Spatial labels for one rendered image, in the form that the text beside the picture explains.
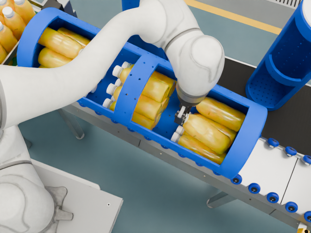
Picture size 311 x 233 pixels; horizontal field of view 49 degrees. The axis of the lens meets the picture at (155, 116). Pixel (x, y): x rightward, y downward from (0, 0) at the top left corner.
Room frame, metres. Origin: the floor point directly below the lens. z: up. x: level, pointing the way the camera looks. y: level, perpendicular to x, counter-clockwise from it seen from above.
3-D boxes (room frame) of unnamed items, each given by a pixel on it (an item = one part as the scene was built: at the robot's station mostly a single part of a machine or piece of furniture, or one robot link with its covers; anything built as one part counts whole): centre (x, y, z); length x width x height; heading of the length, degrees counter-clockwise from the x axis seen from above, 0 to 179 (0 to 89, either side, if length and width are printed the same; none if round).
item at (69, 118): (0.60, 0.50, 0.31); 0.06 x 0.06 x 0.63; 68
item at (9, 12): (0.79, 0.63, 1.09); 0.04 x 0.04 x 0.02
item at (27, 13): (0.85, 0.60, 0.99); 0.07 x 0.07 x 0.19
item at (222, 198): (0.24, -0.41, 0.31); 0.06 x 0.06 x 0.63; 68
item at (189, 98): (0.38, -0.09, 1.45); 0.09 x 0.09 x 0.06
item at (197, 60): (0.39, -0.08, 1.56); 0.13 x 0.11 x 0.16; 33
